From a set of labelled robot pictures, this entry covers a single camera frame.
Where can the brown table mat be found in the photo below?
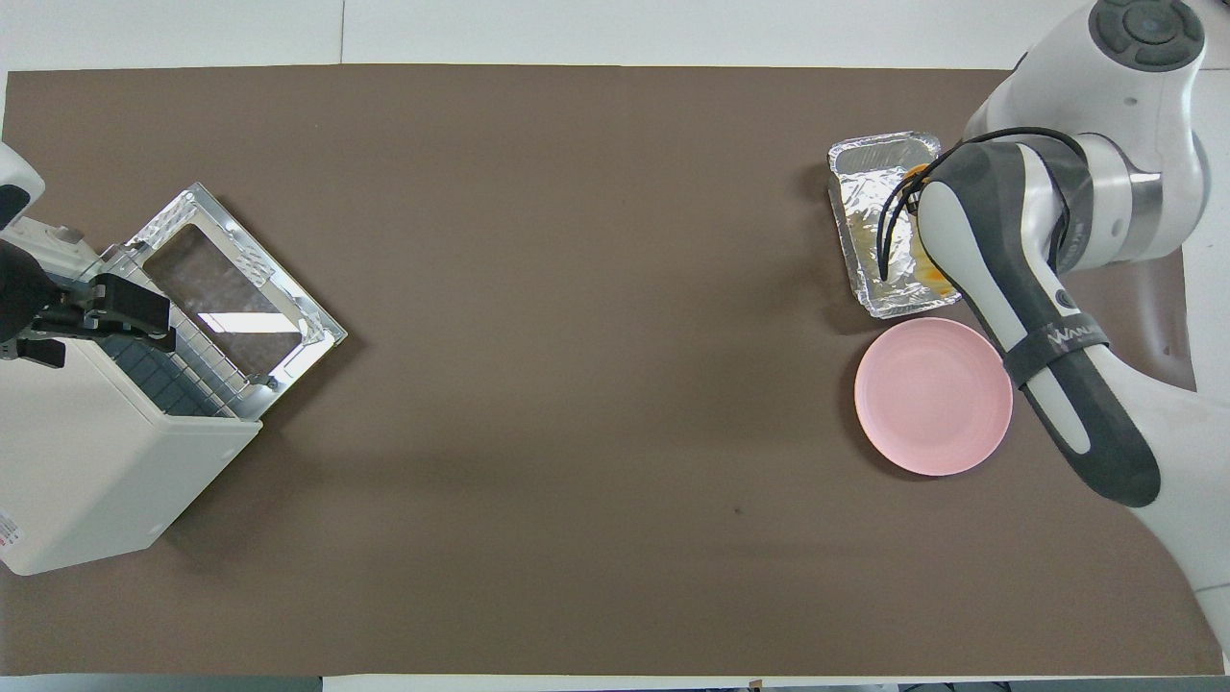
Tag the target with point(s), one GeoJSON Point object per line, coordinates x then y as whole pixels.
{"type": "Point", "coordinates": [577, 384]}

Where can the pink round plate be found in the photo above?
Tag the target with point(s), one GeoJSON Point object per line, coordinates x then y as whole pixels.
{"type": "Point", "coordinates": [932, 396]}

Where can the golden sliced bread loaf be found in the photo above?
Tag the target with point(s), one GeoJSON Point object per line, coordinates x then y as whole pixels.
{"type": "Point", "coordinates": [937, 278]}

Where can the glass oven door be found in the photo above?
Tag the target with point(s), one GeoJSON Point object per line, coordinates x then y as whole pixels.
{"type": "Point", "coordinates": [231, 288]}

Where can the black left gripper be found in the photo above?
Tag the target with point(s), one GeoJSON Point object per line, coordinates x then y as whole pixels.
{"type": "Point", "coordinates": [24, 288]}

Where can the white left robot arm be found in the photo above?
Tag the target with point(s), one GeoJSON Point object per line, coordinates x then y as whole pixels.
{"type": "Point", "coordinates": [17, 171]}

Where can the aluminium foil tray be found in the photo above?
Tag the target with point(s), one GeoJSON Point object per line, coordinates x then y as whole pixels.
{"type": "Point", "coordinates": [865, 211]}

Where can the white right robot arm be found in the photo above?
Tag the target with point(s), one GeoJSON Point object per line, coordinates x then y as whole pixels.
{"type": "Point", "coordinates": [1019, 269]}

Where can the cream toaster oven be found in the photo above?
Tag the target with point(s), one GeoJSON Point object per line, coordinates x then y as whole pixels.
{"type": "Point", "coordinates": [96, 461]}

